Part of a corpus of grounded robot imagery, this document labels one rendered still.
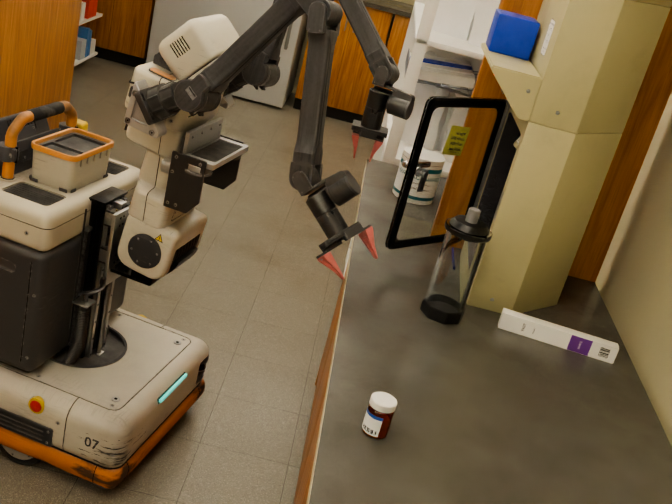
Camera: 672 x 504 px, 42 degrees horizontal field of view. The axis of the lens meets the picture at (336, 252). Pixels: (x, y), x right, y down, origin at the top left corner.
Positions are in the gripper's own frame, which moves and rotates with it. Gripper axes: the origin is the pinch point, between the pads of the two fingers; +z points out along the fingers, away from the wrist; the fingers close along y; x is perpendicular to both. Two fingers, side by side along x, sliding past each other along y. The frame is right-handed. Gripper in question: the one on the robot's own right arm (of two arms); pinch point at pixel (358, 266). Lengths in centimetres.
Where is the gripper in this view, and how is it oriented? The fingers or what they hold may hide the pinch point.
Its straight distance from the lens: 205.9
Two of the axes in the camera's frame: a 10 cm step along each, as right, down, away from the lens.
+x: -2.3, 1.4, 9.6
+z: 5.2, 8.5, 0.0
